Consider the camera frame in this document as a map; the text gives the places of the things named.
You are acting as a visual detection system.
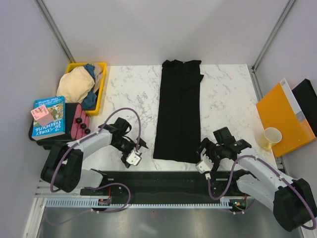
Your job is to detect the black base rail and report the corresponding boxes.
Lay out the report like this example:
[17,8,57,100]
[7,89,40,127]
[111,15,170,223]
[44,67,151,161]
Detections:
[78,169,244,203]

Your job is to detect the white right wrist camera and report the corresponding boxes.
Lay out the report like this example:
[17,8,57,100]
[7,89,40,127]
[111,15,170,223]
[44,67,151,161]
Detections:
[196,155,214,180]

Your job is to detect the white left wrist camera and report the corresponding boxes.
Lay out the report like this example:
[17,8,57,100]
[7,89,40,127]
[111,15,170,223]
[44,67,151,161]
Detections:
[126,151,142,166]

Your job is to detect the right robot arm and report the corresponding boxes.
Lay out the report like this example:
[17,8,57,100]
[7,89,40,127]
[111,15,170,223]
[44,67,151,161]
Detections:
[196,127,317,232]

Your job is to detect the blue t shirt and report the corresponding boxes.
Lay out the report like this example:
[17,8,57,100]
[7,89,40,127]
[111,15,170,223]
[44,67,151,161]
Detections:
[81,63,97,110]

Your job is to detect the pink cube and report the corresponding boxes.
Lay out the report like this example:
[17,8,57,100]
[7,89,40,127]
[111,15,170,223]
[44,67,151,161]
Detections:
[31,105,54,127]

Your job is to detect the orange folder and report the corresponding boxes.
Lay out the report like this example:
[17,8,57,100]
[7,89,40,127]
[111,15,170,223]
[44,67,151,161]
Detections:
[256,78,316,157]

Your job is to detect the black box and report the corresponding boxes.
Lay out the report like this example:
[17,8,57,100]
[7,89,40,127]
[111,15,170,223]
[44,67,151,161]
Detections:
[292,79,317,136]

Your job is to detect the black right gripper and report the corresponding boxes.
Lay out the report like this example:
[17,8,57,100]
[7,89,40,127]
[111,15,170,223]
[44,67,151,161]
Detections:
[195,137,225,173]

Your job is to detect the yellow plastic bin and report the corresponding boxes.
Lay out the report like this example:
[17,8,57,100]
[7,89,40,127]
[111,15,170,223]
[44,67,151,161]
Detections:
[57,62,106,116]

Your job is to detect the yellow mug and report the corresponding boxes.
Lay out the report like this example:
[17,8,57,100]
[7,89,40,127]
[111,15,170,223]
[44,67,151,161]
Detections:
[258,127,282,151]

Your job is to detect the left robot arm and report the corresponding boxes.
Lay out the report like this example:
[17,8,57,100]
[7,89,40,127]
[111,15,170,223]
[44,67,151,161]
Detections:
[41,118,147,193]

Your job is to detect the white slotted cable duct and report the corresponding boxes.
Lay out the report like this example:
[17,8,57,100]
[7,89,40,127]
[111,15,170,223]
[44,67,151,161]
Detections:
[45,197,233,209]

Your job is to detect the blue paperback book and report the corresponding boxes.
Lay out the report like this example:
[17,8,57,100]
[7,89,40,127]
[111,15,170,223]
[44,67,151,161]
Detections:
[31,96,65,141]

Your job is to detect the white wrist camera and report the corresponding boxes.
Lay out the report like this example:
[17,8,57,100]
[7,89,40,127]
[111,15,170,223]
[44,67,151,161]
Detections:
[126,151,142,166]
[196,155,214,180]

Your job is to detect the black t shirt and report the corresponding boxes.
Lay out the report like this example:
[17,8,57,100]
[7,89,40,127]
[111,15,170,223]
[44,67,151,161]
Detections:
[153,60,204,164]

